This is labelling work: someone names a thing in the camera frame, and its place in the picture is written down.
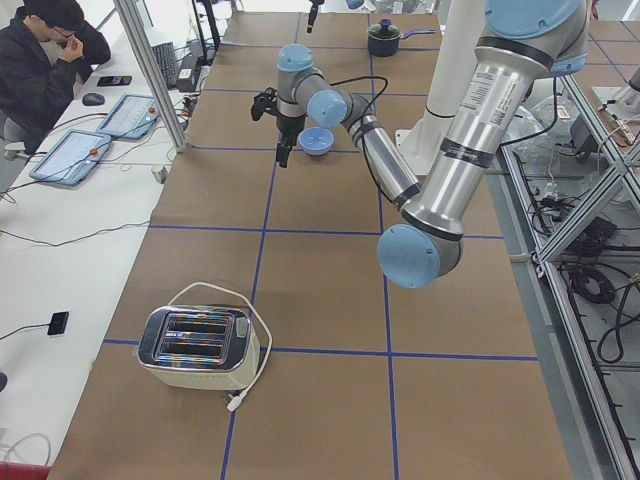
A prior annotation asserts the blue teach pendant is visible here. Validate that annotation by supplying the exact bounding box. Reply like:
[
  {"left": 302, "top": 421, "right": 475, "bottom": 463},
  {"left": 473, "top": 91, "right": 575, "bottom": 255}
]
[
  {"left": 96, "top": 94, "right": 159, "bottom": 140},
  {"left": 29, "top": 129, "right": 112, "bottom": 187}
]

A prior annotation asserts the blue bowl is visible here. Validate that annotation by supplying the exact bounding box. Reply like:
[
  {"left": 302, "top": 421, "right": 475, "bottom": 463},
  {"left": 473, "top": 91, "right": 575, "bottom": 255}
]
[{"left": 298, "top": 127, "right": 335, "bottom": 156}]

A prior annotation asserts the aluminium frame post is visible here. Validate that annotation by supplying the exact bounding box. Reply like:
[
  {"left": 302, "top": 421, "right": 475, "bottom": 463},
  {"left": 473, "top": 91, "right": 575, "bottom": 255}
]
[{"left": 114, "top": 0, "right": 187, "bottom": 153}]

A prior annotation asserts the black computer mouse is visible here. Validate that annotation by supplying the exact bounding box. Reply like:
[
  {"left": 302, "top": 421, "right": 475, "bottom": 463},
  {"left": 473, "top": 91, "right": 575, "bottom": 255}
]
[{"left": 81, "top": 93, "right": 105, "bottom": 106}]

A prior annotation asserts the small black puck device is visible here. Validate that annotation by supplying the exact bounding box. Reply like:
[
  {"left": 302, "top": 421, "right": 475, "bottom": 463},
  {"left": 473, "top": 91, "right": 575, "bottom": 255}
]
[{"left": 47, "top": 311, "right": 69, "bottom": 336}]

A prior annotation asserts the blue teach pendant near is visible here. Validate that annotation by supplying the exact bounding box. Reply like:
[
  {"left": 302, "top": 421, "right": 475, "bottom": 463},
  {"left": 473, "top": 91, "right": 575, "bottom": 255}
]
[{"left": 29, "top": 129, "right": 112, "bottom": 187}]

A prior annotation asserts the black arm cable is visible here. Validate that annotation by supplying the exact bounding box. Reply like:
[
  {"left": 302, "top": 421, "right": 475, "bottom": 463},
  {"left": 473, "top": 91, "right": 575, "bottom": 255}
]
[{"left": 329, "top": 75, "right": 390, "bottom": 132}]

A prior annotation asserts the seated person in black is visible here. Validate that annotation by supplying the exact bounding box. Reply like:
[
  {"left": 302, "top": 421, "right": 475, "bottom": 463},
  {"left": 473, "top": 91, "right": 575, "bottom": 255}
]
[{"left": 1, "top": 1, "right": 111, "bottom": 154}]

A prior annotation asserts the black keyboard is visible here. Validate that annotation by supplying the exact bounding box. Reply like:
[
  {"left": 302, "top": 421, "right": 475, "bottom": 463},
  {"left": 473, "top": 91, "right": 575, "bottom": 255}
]
[{"left": 151, "top": 42, "right": 178, "bottom": 89}]

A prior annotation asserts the black smartphone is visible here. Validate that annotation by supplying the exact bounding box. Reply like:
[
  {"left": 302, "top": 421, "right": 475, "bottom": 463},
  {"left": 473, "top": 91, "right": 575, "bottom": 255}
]
[{"left": 97, "top": 75, "right": 132, "bottom": 87}]

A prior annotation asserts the white toaster power cord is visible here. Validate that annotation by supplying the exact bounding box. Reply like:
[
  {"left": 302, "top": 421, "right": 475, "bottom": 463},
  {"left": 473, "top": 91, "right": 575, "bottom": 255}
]
[{"left": 166, "top": 281, "right": 274, "bottom": 413}]

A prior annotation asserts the blue saucepan with glass lid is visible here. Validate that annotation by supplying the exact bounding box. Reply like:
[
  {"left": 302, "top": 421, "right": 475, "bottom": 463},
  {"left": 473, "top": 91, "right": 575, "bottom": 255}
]
[{"left": 367, "top": 19, "right": 437, "bottom": 57}]

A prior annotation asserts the blue teach pendant far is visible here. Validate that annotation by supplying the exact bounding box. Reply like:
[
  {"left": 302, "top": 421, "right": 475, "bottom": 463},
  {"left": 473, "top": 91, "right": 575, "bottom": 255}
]
[{"left": 96, "top": 94, "right": 159, "bottom": 140}]

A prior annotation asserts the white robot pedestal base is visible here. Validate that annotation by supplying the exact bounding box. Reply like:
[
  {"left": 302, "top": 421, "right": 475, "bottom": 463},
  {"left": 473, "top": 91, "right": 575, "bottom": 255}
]
[{"left": 395, "top": 0, "right": 485, "bottom": 176}]

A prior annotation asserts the cream toaster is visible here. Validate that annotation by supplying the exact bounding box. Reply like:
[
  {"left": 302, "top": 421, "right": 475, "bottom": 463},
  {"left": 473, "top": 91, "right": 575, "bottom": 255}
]
[{"left": 137, "top": 305, "right": 260, "bottom": 391}]

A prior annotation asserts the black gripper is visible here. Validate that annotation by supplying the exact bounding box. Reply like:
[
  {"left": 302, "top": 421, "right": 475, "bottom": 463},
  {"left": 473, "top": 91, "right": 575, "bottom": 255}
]
[
  {"left": 306, "top": 0, "right": 323, "bottom": 34},
  {"left": 276, "top": 113, "right": 306, "bottom": 167}
]

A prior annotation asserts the brown paper table cover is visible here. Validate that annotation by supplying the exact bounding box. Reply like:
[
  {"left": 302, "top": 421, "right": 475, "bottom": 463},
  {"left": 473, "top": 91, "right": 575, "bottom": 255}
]
[{"left": 51, "top": 13, "right": 572, "bottom": 479}]

